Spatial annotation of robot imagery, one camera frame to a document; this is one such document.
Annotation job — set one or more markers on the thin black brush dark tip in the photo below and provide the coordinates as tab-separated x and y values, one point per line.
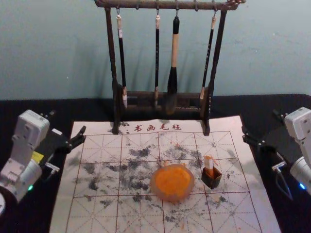
157	60

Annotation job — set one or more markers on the thin black brush tan tip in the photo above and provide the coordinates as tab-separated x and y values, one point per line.
207	60

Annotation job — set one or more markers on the small square black pot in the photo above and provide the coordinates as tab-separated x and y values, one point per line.
212	180

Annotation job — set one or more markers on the round dish with orange paint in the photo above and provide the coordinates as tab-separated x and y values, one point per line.
172	182

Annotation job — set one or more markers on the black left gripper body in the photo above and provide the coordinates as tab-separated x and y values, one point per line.
52	143

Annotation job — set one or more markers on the white orange stick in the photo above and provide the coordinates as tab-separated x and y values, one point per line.
209	163

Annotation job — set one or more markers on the dark wooden brush rack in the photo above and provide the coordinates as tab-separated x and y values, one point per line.
114	72

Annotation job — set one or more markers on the thick tan brush black head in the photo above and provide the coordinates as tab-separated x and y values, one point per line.
173	80

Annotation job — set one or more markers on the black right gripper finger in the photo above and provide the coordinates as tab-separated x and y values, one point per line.
251	136
257	145

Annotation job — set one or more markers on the black table cloth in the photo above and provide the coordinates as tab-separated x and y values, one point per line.
291	218

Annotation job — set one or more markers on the thin black brush white tip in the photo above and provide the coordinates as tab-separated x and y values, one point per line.
122	60

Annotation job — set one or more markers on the white gridded felt mat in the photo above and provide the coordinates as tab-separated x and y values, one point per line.
136	213

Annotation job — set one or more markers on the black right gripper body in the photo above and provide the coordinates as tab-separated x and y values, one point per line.
279	145

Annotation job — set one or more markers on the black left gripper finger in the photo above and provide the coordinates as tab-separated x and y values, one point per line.
79	134
74	144

